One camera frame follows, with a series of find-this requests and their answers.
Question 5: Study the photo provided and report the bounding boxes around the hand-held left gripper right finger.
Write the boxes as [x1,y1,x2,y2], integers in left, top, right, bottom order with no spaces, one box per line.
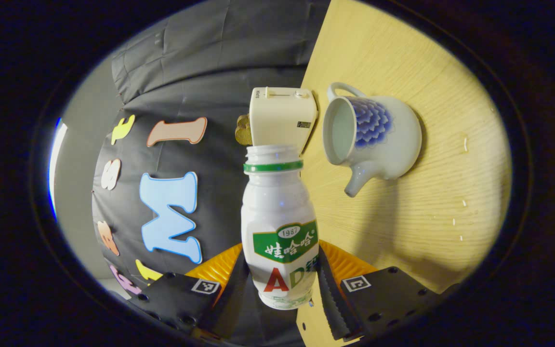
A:
[317,240,444,343]

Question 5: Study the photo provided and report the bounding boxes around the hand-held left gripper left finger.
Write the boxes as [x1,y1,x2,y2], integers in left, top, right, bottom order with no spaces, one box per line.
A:
[126,242,250,340]

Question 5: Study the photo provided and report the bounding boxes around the white water bottle green label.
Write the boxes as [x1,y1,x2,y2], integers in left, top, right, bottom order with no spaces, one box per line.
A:
[241,144,320,310]

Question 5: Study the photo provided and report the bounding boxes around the white teacup blue flower print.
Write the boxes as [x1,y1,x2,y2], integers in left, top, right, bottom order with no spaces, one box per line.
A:
[322,82,423,198]

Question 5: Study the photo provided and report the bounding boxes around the white toaster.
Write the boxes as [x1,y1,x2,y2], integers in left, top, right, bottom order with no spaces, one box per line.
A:
[249,87,318,156]

